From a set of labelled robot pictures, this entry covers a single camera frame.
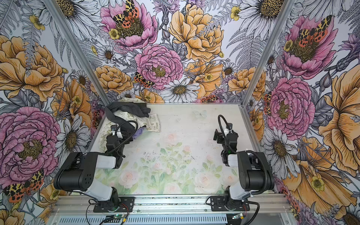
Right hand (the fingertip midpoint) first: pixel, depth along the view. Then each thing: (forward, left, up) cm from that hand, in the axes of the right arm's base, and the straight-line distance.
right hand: (223, 133), depth 94 cm
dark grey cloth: (+19, +58, +6) cm, 61 cm away
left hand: (+1, +66, +1) cm, 66 cm away
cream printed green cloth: (+13, +50, -4) cm, 52 cm away
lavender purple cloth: (+6, +58, -5) cm, 59 cm away
